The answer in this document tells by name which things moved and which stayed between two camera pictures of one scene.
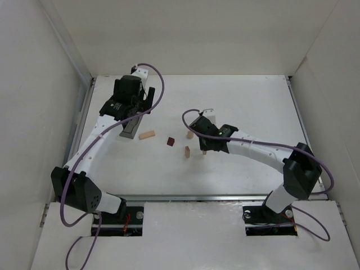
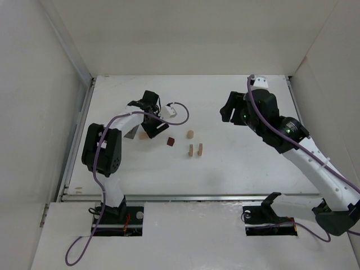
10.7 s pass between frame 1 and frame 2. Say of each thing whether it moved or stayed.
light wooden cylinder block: stayed
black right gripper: moved
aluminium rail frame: stayed
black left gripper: moved
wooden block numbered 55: stayed
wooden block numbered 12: moved
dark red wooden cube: stayed
